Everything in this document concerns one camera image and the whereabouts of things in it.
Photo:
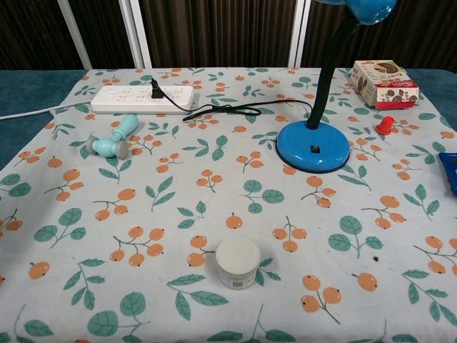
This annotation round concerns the blue desk lamp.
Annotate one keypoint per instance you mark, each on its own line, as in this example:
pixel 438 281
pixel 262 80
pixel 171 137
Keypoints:
pixel 303 143

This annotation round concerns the floral orange-fruit tablecloth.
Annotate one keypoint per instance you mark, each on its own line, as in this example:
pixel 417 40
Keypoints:
pixel 214 214

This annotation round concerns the white round jar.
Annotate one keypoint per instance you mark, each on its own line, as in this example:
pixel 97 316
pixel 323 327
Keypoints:
pixel 237 255

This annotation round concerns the teal wooden toy hammer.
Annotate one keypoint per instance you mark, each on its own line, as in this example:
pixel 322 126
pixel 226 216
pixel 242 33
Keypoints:
pixel 107 144

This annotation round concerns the white power strip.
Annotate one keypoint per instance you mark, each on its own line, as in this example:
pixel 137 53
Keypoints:
pixel 118 102

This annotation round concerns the dark pleated curtain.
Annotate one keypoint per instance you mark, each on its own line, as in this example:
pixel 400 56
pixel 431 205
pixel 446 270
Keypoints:
pixel 214 32

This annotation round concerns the small red cap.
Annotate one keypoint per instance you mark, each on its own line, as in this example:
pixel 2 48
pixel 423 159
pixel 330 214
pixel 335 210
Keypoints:
pixel 385 125

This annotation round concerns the chocolate cookie box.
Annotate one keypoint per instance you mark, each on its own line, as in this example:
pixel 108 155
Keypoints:
pixel 392 96

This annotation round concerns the blue snack packet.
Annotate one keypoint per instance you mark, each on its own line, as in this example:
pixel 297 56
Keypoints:
pixel 450 171

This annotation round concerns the teal velvet table cover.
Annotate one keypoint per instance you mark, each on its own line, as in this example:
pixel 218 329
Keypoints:
pixel 21 89

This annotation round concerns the white wide frame post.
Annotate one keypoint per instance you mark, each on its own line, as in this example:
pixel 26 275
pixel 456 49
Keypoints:
pixel 300 35

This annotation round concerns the white double frame post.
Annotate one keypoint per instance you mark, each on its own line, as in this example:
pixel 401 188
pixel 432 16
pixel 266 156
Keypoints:
pixel 137 35

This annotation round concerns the white slim frame post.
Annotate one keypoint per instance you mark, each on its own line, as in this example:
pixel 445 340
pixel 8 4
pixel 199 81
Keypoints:
pixel 75 35

